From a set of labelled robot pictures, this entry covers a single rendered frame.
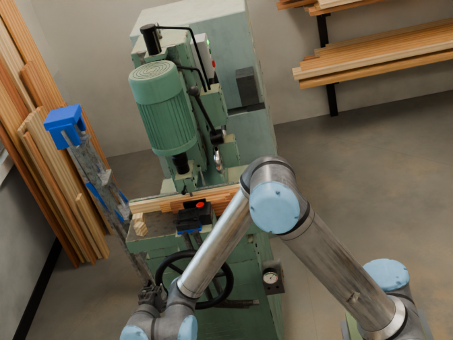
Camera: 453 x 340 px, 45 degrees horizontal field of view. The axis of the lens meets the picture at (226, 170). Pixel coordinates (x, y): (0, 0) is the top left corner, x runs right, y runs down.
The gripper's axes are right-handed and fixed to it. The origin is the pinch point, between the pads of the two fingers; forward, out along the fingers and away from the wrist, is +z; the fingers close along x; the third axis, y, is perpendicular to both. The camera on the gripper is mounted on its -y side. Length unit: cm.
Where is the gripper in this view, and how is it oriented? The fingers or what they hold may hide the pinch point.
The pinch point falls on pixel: (161, 293)
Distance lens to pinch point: 200.0
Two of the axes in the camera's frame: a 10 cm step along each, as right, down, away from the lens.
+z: 1.0, -2.3, 9.7
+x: -9.7, 1.7, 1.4
